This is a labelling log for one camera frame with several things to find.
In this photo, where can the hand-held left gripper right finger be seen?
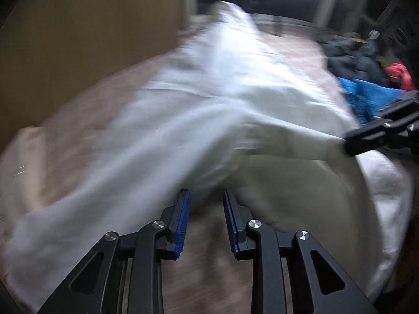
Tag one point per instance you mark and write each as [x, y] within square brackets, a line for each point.
[230, 225]

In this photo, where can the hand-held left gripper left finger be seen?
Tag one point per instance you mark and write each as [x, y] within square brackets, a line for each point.
[183, 222]

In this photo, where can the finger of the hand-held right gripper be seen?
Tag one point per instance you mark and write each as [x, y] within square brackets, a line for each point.
[363, 140]
[397, 109]

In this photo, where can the white garment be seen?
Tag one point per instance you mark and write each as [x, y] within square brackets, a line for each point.
[196, 111]

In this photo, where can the dark clothes pile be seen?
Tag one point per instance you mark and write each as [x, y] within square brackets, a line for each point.
[353, 59]

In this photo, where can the blue garment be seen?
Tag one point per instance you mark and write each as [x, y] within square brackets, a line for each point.
[370, 96]

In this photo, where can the pink garment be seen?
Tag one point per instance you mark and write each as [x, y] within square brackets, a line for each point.
[401, 75]

